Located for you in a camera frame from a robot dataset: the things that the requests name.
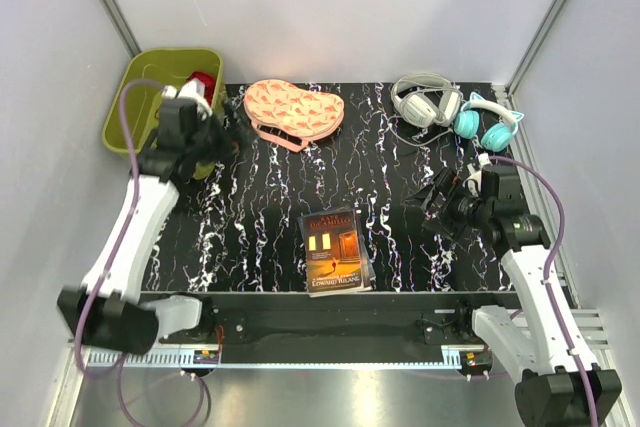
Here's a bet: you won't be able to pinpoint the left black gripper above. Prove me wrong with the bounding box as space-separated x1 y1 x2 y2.
188 99 259 167

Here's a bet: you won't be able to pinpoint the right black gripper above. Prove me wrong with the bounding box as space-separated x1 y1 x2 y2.
401 166 493 242

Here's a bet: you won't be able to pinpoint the pink patterned mesh laundry bag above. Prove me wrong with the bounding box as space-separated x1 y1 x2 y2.
243 79 345 153

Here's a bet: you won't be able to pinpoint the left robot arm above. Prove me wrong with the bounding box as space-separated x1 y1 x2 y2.
57 76 235 355

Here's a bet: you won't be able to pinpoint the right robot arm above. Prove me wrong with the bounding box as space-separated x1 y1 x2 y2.
405 156 622 426

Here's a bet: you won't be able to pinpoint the red bra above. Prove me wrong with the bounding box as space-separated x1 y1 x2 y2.
187 71 216 105

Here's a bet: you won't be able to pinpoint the olive green plastic basket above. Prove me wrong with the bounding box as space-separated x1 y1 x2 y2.
102 48 230 182

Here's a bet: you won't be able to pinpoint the teal cat-ear headphones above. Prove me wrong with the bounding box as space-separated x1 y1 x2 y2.
453 92 524 153

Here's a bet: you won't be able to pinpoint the orange paperback book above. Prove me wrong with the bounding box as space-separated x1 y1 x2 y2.
299 207 375 297

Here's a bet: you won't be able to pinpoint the white grey headphones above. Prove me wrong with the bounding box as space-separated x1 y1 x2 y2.
390 73 463 148

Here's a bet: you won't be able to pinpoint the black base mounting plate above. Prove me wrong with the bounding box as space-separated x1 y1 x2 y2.
167 292 520 364

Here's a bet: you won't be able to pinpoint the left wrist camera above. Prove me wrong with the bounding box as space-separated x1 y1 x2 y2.
161 78 213 120

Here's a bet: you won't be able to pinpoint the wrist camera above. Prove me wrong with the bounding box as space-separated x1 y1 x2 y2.
465 154 525 207
161 78 213 120

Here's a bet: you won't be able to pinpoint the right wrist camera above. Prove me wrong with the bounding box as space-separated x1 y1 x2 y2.
465 154 525 207

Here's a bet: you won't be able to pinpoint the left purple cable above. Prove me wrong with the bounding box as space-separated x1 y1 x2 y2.
73 79 214 423

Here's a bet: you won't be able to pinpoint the aluminium frame rail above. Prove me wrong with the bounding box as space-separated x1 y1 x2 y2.
64 306 621 427

